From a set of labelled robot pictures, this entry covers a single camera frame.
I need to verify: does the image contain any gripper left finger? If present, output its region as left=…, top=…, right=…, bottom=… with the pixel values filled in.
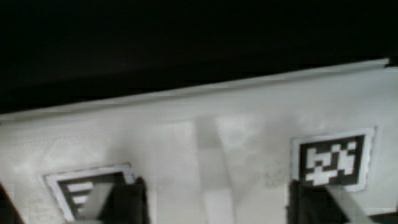
left=76, top=177, right=149, bottom=224

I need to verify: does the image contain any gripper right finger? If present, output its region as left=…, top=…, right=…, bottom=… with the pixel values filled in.
left=286, top=179, right=398, bottom=224

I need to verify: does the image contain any white cabinet body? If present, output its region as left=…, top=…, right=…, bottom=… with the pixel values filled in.
left=0, top=61, right=398, bottom=224

